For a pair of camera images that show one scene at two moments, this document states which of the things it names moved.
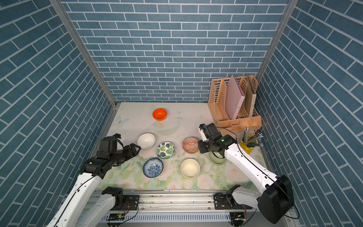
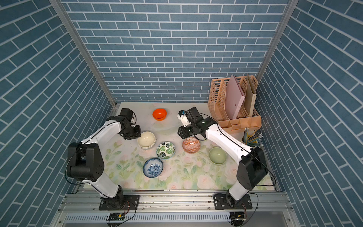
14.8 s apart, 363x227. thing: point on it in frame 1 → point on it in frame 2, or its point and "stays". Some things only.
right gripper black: x=201 y=146 → x=183 y=134
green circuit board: x=116 y=217 stays
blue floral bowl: x=153 y=167 stays
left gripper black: x=132 y=152 → x=137 y=134
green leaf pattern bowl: x=165 y=150 stays
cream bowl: x=190 y=168 → x=147 y=141
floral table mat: x=167 y=134 stays
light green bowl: x=218 y=161 stays
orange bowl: x=159 y=114 stays
